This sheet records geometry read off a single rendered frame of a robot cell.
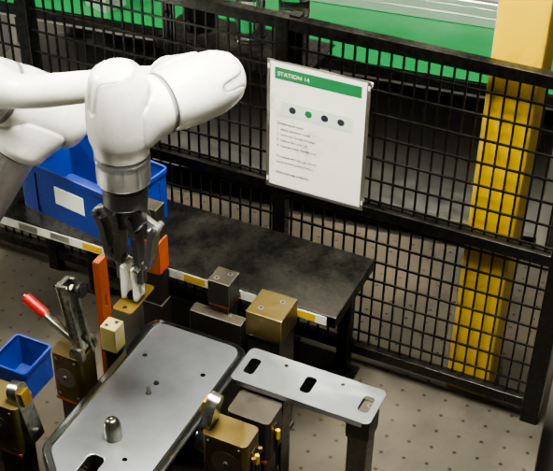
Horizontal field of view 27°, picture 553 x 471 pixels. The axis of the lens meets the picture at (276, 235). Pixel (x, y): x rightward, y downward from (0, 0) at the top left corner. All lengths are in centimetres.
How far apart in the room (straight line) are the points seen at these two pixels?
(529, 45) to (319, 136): 48
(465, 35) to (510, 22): 176
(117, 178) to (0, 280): 122
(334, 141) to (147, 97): 68
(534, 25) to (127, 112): 79
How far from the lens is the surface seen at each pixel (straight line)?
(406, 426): 259
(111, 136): 179
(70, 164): 276
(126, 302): 203
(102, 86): 176
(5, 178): 240
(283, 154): 244
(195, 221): 259
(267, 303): 232
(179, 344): 232
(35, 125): 233
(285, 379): 224
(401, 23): 397
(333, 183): 242
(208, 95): 185
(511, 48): 218
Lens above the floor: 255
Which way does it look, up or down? 37 degrees down
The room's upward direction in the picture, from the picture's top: 1 degrees clockwise
